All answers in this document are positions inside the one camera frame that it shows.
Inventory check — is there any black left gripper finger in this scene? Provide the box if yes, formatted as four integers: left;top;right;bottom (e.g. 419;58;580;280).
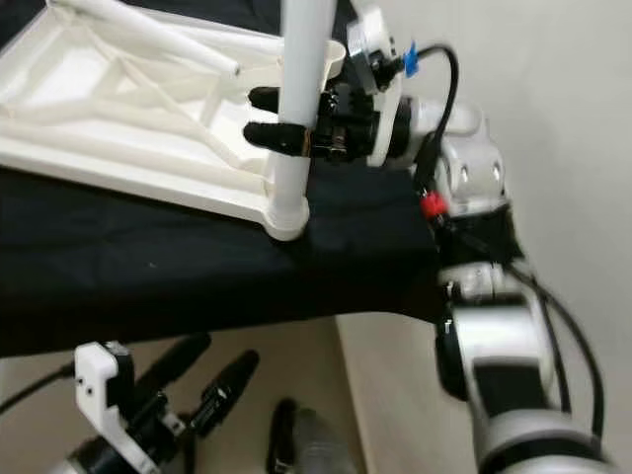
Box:
136;333;213;391
193;351;261;435

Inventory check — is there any white plastic table leg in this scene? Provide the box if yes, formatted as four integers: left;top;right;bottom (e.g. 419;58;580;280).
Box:
49;0;243;78
188;35;282;60
262;0;342;223

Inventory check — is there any grey robot right leg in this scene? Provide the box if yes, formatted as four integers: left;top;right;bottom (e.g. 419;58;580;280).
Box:
265;398;356;474

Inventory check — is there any white plastic table top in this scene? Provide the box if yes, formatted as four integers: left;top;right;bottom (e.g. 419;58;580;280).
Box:
0;0;347;243

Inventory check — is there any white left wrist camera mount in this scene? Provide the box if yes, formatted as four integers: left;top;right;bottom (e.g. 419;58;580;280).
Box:
74;341;134;465

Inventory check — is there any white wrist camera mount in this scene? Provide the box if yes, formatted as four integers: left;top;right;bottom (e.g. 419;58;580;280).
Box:
346;5;406;167
74;341;134;465

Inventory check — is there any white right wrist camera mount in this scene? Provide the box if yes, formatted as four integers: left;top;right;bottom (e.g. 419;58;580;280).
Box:
346;5;406;167

